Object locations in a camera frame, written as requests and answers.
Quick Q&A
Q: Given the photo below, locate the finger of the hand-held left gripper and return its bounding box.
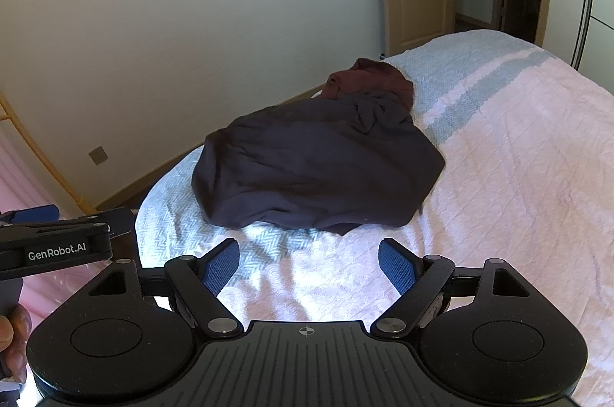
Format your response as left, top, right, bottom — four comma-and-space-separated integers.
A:
62, 207, 138, 240
0, 204, 59, 229

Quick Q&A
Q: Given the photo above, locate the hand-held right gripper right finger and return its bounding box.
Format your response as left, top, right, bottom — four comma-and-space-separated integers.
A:
370, 238, 531, 338

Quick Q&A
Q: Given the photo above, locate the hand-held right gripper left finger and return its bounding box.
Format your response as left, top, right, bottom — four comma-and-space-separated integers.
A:
89, 238, 245, 338

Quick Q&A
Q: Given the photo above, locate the dark purple shirt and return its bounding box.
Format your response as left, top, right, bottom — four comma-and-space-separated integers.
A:
191, 93, 447, 236

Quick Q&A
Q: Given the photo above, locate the person's left hand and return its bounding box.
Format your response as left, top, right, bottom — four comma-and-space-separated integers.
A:
0, 306, 31, 385

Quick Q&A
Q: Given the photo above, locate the maroon garment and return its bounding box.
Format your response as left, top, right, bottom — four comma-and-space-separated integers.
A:
320, 58, 415, 113

